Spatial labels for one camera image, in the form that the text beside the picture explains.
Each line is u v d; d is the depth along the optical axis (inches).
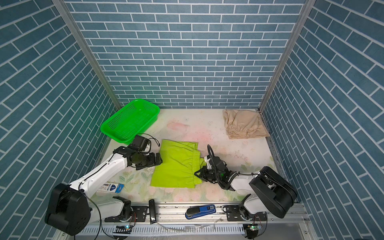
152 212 28.4
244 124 42.6
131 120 44.0
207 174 30.3
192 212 27.8
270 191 17.3
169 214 29.9
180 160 35.3
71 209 15.5
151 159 29.6
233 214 28.8
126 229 28.4
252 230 28.2
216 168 26.7
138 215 29.1
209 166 31.6
